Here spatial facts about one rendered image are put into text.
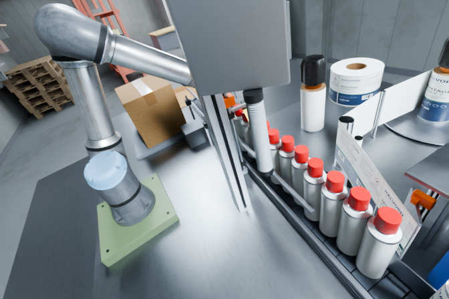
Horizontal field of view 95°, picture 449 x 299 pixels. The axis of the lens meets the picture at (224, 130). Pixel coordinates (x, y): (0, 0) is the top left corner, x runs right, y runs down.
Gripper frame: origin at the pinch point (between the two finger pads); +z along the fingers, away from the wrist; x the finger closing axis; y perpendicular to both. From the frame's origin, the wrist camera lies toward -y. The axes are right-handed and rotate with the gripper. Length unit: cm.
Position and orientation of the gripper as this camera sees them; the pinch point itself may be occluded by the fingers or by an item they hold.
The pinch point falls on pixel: (240, 133)
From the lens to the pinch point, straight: 86.6
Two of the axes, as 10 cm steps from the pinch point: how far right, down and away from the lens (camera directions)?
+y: 8.7, -4.2, 2.4
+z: 4.1, 9.1, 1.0
